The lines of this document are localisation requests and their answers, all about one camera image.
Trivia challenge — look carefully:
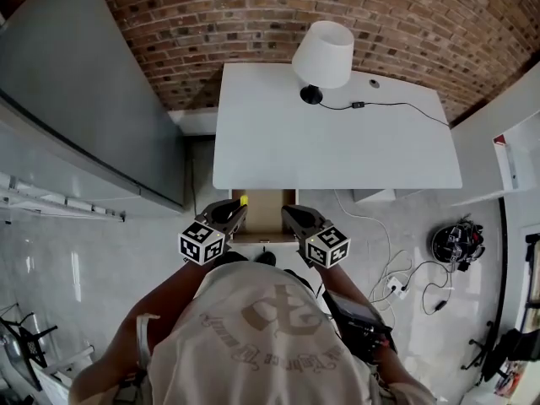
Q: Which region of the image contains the black helmet with cables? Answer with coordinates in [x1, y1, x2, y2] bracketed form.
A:
[429, 213, 487, 274]

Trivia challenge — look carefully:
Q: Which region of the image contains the person's right forearm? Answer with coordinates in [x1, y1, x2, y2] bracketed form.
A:
[313, 262, 437, 405]

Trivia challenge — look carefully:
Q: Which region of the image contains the black lamp cable with switch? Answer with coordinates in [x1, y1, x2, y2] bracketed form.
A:
[317, 100, 451, 128]

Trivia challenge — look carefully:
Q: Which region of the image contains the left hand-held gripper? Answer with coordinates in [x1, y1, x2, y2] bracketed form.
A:
[177, 197, 251, 267]

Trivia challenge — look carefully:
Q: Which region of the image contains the black device on arm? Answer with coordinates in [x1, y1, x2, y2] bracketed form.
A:
[321, 288, 398, 365]

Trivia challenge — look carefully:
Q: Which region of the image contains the person's beige printed t-shirt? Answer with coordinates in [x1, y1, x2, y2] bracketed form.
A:
[145, 262, 381, 405]

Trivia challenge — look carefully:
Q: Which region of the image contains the person's left forearm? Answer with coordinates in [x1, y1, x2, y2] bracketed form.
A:
[68, 257, 221, 405]

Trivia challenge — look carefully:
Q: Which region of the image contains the black folding stand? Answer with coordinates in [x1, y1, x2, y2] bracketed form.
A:
[0, 303, 59, 392]

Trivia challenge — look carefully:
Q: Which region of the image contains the grey arm strap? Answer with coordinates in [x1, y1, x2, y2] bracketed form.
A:
[134, 312, 162, 373]

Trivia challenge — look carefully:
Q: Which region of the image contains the black office chair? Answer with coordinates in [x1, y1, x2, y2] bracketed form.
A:
[460, 318, 540, 392]

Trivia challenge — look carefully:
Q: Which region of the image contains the black floor cable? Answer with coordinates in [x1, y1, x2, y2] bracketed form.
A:
[403, 259, 457, 316]

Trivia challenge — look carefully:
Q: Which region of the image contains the white floor cable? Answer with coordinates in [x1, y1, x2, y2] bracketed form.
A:
[333, 189, 415, 312]

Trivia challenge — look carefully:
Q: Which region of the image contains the white shelf unit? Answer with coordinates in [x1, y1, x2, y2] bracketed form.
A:
[449, 63, 540, 207]

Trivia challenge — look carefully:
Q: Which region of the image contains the grey glossy cabinet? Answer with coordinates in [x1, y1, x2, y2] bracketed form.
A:
[0, 0, 187, 222]

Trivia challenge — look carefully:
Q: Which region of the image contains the wooden drawer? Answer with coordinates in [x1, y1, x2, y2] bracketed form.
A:
[229, 188, 299, 246]

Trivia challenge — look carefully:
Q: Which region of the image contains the white shade table lamp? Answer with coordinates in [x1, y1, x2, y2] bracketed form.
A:
[291, 19, 355, 106]

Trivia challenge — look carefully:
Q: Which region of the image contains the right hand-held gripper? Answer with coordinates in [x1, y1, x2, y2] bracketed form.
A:
[280, 203, 352, 270]

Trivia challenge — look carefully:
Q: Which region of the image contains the white power adapter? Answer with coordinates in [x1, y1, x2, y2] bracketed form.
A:
[385, 274, 411, 300]

